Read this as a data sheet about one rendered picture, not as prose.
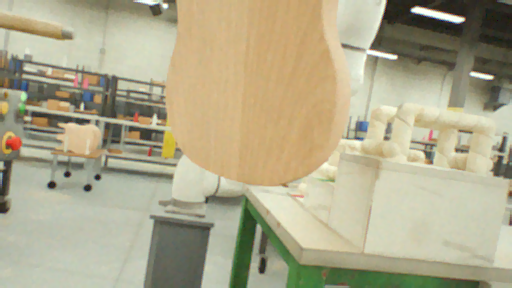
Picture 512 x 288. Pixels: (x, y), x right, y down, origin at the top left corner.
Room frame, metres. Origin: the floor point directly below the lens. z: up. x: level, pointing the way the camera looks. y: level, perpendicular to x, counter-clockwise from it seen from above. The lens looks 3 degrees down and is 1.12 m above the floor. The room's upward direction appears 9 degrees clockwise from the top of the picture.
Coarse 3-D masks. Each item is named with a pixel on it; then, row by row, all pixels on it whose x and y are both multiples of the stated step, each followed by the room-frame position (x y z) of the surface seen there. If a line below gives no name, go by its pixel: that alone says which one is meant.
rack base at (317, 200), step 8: (312, 176) 0.83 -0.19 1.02; (320, 176) 0.85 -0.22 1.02; (312, 184) 0.82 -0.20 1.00; (320, 184) 0.77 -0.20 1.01; (328, 184) 0.73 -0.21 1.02; (312, 192) 0.81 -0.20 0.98; (320, 192) 0.76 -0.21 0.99; (328, 192) 0.72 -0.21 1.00; (304, 200) 0.85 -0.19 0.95; (312, 200) 0.80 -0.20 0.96; (320, 200) 0.76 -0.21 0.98; (328, 200) 0.72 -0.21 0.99; (312, 208) 0.79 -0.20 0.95; (320, 208) 0.75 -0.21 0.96; (328, 208) 0.71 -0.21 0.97; (320, 216) 0.74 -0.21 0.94; (328, 216) 0.71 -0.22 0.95
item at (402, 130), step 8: (400, 112) 0.58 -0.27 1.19; (408, 112) 0.58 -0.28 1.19; (400, 120) 0.58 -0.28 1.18; (408, 120) 0.58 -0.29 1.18; (400, 128) 0.58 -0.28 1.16; (408, 128) 0.58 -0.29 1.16; (392, 136) 0.59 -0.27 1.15; (400, 136) 0.58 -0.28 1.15; (408, 136) 0.58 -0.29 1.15; (400, 144) 0.58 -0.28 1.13; (408, 144) 0.58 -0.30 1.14; (400, 152) 0.58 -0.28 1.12; (392, 160) 0.58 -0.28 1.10; (400, 160) 0.58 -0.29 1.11
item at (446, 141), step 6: (444, 132) 0.69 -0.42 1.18; (450, 132) 0.69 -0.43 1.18; (456, 132) 0.69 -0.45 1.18; (438, 138) 0.71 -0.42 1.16; (444, 138) 0.69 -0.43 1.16; (450, 138) 0.69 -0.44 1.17; (438, 144) 0.70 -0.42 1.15; (444, 144) 0.69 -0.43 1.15; (450, 144) 0.69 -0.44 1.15; (438, 150) 0.70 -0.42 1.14; (444, 150) 0.69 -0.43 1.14; (450, 150) 0.69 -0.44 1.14; (438, 156) 0.70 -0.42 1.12; (444, 156) 0.69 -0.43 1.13; (438, 162) 0.69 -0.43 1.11; (444, 162) 0.69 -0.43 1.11
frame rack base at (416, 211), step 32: (352, 160) 0.65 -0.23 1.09; (384, 160) 0.56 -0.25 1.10; (352, 192) 0.62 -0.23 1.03; (384, 192) 0.56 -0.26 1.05; (416, 192) 0.57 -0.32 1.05; (448, 192) 0.58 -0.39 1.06; (480, 192) 0.59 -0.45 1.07; (352, 224) 0.61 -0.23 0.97; (384, 224) 0.56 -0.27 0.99; (416, 224) 0.57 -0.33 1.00; (448, 224) 0.59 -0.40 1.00; (480, 224) 0.60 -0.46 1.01; (416, 256) 0.58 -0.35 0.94; (448, 256) 0.59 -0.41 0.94; (480, 256) 0.60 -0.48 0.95
